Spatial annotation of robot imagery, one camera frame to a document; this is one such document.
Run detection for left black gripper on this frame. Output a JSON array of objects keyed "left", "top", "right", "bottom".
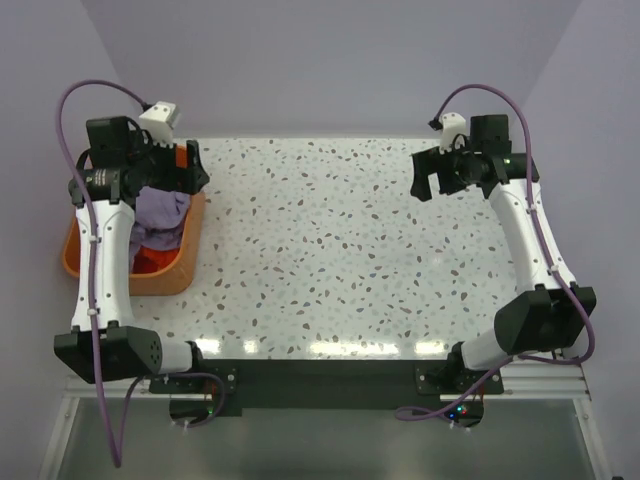
[{"left": 127, "top": 129, "right": 209, "bottom": 194}]

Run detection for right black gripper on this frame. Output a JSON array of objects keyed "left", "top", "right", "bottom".
[{"left": 410, "top": 137, "right": 480, "bottom": 202}]

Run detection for purple t shirt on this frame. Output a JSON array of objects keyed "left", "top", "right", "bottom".
[{"left": 129, "top": 187, "right": 191, "bottom": 256}]

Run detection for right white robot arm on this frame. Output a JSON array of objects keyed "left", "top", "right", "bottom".
[{"left": 410, "top": 113, "right": 596, "bottom": 393}]

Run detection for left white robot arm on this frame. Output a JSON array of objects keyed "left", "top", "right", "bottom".
[{"left": 54, "top": 103, "right": 209, "bottom": 392}]

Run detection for orange t shirt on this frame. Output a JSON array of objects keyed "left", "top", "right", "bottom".
[{"left": 132, "top": 246, "right": 180, "bottom": 275}]

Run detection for orange plastic bin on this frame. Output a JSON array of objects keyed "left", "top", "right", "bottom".
[{"left": 61, "top": 141, "right": 207, "bottom": 297}]

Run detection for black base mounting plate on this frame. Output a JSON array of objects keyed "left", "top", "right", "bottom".
[{"left": 148, "top": 359, "right": 505, "bottom": 424}]

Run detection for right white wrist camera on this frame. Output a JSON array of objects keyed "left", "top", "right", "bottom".
[{"left": 429, "top": 112, "right": 467, "bottom": 154}]

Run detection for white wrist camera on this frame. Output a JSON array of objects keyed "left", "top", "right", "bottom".
[
  {"left": 138, "top": 101, "right": 181, "bottom": 146},
  {"left": 429, "top": 112, "right": 467, "bottom": 154}
]

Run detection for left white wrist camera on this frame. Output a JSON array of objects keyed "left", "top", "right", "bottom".
[{"left": 138, "top": 101, "right": 181, "bottom": 146}]

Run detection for aluminium frame rail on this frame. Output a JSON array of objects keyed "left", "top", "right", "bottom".
[{"left": 63, "top": 362, "right": 591, "bottom": 400}]

